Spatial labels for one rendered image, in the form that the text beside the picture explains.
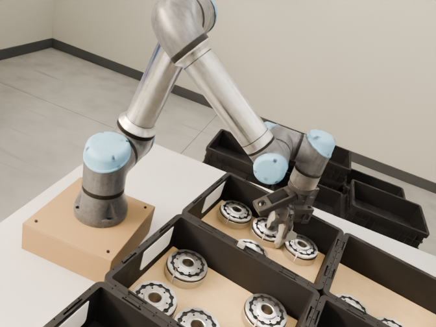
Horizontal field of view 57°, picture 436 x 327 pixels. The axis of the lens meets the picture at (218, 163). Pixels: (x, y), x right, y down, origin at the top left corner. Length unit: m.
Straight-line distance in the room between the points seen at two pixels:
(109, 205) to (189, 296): 0.34
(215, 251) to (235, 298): 0.12
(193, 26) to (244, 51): 3.14
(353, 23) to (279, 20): 0.64
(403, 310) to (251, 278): 0.46
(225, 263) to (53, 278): 0.45
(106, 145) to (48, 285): 0.39
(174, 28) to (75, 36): 3.91
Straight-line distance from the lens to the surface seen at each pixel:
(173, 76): 1.07
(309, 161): 1.05
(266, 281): 1.03
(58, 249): 1.16
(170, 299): 0.95
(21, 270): 1.19
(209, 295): 1.02
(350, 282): 1.26
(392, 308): 1.27
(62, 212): 1.21
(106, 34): 4.56
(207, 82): 0.89
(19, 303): 1.12
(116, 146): 1.08
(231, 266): 1.05
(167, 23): 0.89
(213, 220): 1.23
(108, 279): 0.86
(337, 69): 3.94
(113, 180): 1.09
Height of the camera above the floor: 1.57
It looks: 29 degrees down
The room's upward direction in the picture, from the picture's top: 18 degrees clockwise
